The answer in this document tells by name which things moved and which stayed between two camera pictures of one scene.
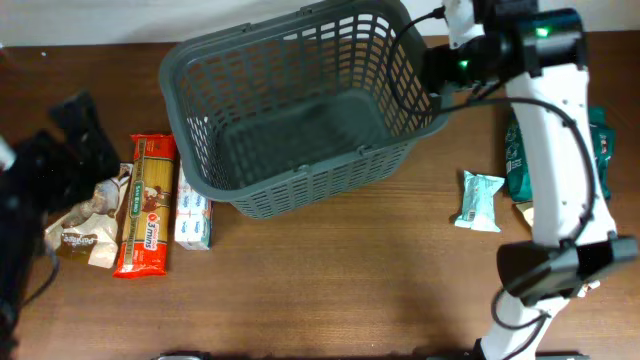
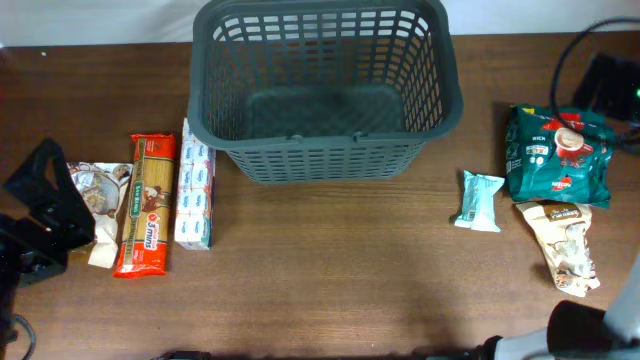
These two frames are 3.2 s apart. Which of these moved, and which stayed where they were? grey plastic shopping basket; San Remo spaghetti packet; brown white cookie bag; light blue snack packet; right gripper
Moved: grey plastic shopping basket; right gripper
Stayed: brown white cookie bag; light blue snack packet; San Remo spaghetti packet
